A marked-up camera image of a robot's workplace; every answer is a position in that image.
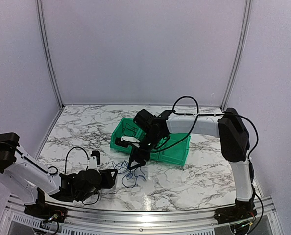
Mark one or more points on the aluminium corner post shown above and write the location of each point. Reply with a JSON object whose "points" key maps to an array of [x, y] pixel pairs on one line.
{"points": [[239, 52], [48, 59]]}

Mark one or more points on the left aluminium corner post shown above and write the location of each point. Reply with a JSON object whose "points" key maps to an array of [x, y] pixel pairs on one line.
{"points": [[48, 59]]}

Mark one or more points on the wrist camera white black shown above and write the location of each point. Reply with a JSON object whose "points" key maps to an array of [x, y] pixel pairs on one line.
{"points": [[94, 160], [126, 141]]}

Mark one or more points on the green three-compartment plastic bin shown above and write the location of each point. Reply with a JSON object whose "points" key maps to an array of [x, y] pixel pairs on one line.
{"points": [[175, 155]]}

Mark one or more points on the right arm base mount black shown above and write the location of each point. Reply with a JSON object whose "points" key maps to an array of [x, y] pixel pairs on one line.
{"points": [[233, 213]]}

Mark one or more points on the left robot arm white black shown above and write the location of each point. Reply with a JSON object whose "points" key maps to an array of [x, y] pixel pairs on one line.
{"points": [[30, 180]]}

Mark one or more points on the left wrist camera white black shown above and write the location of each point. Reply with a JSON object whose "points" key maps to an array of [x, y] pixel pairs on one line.
{"points": [[94, 160]]}

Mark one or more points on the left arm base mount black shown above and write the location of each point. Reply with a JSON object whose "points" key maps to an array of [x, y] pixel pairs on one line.
{"points": [[47, 212]]}

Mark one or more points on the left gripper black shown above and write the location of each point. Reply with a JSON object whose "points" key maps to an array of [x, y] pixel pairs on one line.
{"points": [[109, 182]]}

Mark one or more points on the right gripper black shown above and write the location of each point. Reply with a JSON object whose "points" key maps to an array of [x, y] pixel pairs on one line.
{"points": [[136, 154]]}

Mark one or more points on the aluminium front frame rail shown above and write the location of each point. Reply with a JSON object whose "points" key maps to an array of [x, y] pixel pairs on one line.
{"points": [[87, 221]]}

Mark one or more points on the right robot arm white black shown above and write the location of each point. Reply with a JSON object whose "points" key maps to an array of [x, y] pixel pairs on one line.
{"points": [[228, 127]]}

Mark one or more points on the right aluminium corner post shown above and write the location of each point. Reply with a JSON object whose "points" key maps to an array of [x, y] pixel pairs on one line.
{"points": [[239, 52]]}

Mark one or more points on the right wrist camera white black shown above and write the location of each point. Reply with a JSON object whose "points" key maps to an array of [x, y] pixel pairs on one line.
{"points": [[126, 141]]}

